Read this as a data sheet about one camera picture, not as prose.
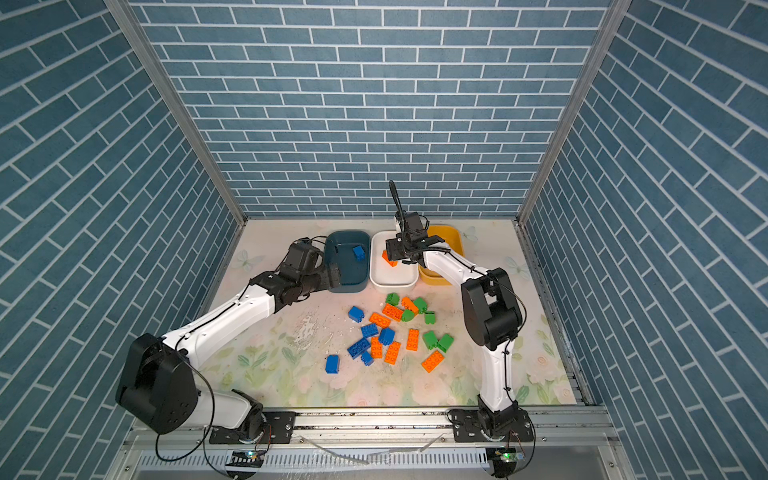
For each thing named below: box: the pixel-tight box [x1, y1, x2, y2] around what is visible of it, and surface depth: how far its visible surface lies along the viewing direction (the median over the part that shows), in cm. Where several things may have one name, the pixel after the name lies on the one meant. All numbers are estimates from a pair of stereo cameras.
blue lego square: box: [348, 305, 365, 323], surface depth 95 cm
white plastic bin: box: [369, 230, 419, 289], surface depth 107 cm
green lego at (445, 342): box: [436, 334, 454, 352], surface depth 88 cm
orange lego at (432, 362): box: [421, 350, 445, 373], surface depth 86 cm
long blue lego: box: [347, 337, 371, 359], surface depth 88 cm
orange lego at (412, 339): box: [406, 329, 420, 351], surface depth 91 cm
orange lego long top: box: [382, 304, 404, 322], surface depth 96 cm
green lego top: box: [385, 292, 400, 306], surface depth 98 cm
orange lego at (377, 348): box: [371, 336, 383, 359], surface depth 88 cm
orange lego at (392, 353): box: [384, 341, 401, 365], surface depth 88 cm
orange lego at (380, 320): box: [369, 312, 391, 329], surface depth 95 cm
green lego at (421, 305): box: [414, 297, 429, 314], surface depth 96 cm
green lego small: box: [424, 311, 437, 325], surface depth 95 cm
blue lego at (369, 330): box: [361, 323, 379, 338], surface depth 91 cm
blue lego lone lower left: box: [325, 354, 339, 374], surface depth 84 cm
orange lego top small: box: [401, 296, 419, 314], surface depth 96 cm
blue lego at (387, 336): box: [379, 328, 396, 346], surface depth 89 cm
